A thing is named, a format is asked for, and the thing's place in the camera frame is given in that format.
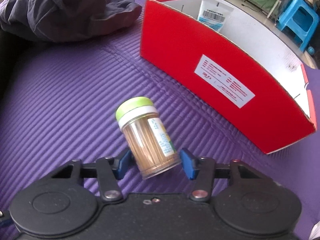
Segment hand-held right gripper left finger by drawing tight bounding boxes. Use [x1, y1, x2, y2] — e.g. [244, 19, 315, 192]
[51, 149, 133, 202]

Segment person's left leg black pants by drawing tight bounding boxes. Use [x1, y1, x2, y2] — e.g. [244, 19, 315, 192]
[0, 29, 19, 100]

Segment person's right foot white sock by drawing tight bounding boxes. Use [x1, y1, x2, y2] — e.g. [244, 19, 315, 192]
[310, 221, 320, 240]

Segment dark grey jacket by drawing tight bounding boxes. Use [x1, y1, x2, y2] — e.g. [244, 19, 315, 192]
[0, 0, 142, 43]

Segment purple ribbed mat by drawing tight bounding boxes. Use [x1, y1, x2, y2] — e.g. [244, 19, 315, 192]
[0, 0, 320, 240]

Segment white and blue packet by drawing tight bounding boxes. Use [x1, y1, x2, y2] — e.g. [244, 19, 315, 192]
[196, 0, 235, 32]

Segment blue plastic stool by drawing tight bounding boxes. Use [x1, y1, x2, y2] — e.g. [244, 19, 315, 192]
[276, 0, 320, 53]

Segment toothpick jar with green lid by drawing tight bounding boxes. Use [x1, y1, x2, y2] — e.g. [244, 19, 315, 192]
[115, 96, 180, 180]

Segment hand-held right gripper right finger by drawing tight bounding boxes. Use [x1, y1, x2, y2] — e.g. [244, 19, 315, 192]
[180, 148, 283, 202]

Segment red cardboard shoe box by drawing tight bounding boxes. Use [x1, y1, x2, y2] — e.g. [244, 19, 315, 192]
[139, 0, 317, 155]

